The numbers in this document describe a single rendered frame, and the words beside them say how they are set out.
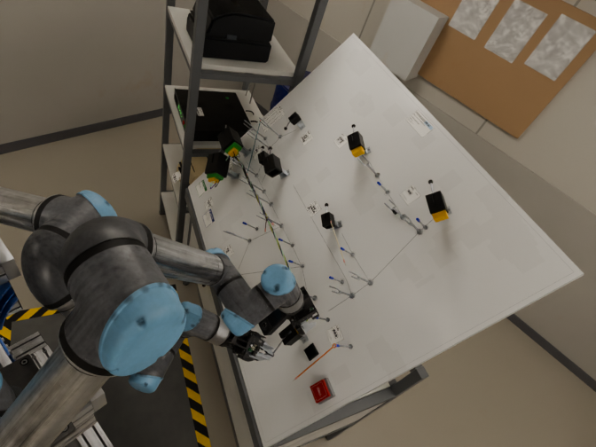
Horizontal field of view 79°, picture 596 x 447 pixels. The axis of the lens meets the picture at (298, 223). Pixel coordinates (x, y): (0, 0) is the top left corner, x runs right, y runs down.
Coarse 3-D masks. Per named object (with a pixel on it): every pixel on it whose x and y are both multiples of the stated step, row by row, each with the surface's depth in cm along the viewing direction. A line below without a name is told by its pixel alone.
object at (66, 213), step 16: (0, 192) 85; (16, 192) 85; (80, 192) 84; (0, 208) 83; (16, 208) 82; (32, 208) 82; (48, 208) 80; (64, 208) 80; (80, 208) 80; (96, 208) 82; (112, 208) 85; (16, 224) 84; (32, 224) 82; (48, 224) 76; (64, 224) 77; (80, 224) 78
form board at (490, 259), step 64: (320, 64) 153; (256, 128) 163; (320, 128) 142; (384, 128) 126; (192, 192) 175; (256, 192) 151; (320, 192) 133; (384, 192) 118; (448, 192) 107; (256, 256) 141; (320, 256) 125; (384, 256) 112; (448, 256) 102; (512, 256) 93; (320, 320) 117; (384, 320) 106; (448, 320) 97; (256, 384) 123
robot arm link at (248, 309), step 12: (228, 288) 86; (240, 288) 86; (252, 288) 87; (228, 300) 85; (240, 300) 85; (252, 300) 84; (264, 300) 84; (228, 312) 84; (240, 312) 83; (252, 312) 84; (264, 312) 85; (228, 324) 83; (240, 324) 83; (252, 324) 84
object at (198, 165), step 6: (180, 162) 206; (192, 162) 198; (198, 162) 197; (204, 162) 197; (180, 168) 204; (192, 168) 196; (198, 168) 195; (204, 168) 195; (192, 174) 194; (198, 174) 193; (180, 180) 205; (192, 180) 194
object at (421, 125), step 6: (414, 114) 121; (420, 114) 120; (408, 120) 122; (414, 120) 120; (420, 120) 119; (426, 120) 118; (414, 126) 120; (420, 126) 118; (426, 126) 117; (432, 126) 116; (420, 132) 118; (426, 132) 117
